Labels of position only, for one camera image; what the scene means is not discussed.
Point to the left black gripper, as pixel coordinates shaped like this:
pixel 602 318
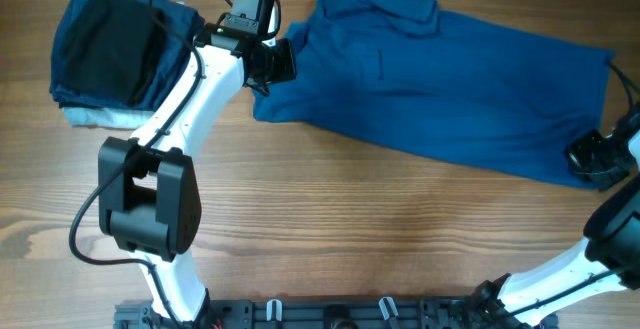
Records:
pixel 287 67

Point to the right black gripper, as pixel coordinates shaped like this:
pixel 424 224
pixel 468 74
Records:
pixel 577 153

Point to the blue polo shirt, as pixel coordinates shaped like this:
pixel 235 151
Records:
pixel 407 75

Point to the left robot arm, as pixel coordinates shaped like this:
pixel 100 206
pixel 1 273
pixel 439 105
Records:
pixel 149 200

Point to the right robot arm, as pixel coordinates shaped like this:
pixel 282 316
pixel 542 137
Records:
pixel 605 260

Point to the navy blue folded garment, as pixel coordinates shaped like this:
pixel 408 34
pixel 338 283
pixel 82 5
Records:
pixel 180 22

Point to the black folded garment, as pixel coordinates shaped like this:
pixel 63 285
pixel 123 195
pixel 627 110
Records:
pixel 111 50

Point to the light grey folded garment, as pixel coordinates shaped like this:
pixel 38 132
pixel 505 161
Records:
pixel 106 117

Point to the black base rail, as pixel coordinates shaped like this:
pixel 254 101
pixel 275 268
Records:
pixel 387 312

